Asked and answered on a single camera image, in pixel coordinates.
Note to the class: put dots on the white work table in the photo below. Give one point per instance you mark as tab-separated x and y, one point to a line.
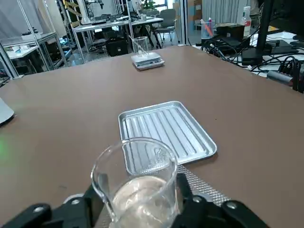
107	26

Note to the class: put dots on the clear cup of pens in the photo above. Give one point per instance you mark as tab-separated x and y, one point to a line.
207	29

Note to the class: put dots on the ribbed metal tray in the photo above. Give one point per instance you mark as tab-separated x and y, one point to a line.
171	123

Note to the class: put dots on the large glass beaker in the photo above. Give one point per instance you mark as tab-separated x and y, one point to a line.
140	46

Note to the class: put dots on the aluminium frame rail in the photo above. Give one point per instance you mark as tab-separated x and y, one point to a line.
9	64

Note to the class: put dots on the grey office chair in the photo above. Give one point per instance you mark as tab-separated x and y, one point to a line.
166	23

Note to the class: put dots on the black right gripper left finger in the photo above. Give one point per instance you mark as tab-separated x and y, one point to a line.
71	213

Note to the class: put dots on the black equipment case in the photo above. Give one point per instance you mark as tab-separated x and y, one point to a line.
116	47

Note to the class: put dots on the small glass beaker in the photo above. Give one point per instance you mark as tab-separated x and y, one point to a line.
142	202

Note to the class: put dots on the digital kitchen scale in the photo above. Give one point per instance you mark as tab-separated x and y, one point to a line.
148	61

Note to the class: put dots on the grey metal cylinder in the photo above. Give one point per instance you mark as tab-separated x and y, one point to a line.
279	76

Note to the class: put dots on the aluminium frame post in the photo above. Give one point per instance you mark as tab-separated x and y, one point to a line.
184	21

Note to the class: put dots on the dark brown box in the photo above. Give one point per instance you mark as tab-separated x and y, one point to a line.
234	31

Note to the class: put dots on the black metal stand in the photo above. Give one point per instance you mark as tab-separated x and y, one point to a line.
263	28

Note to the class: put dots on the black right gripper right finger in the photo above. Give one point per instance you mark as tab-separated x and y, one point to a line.
202	213

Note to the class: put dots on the metal shelf rack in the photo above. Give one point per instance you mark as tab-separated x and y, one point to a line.
35	38

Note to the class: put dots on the clear bottle red label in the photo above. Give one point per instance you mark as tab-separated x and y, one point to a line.
247	22

